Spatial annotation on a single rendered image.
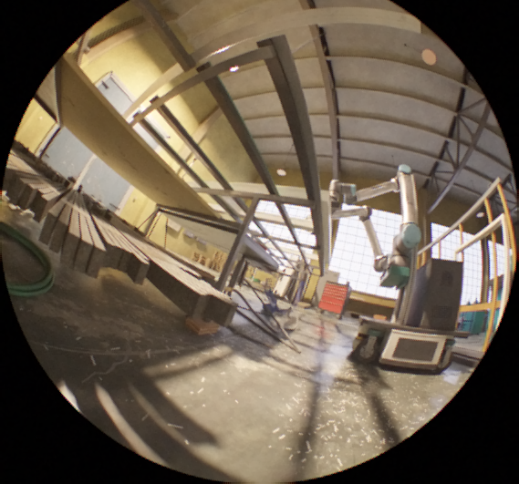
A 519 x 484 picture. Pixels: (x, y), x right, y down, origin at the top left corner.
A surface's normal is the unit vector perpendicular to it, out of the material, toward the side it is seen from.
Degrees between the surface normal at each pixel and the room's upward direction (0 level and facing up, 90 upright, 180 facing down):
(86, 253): 90
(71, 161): 90
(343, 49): 180
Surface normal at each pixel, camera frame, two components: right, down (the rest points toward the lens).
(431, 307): -0.50, -0.46
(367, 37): -0.36, 0.88
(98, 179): 0.86, 0.19
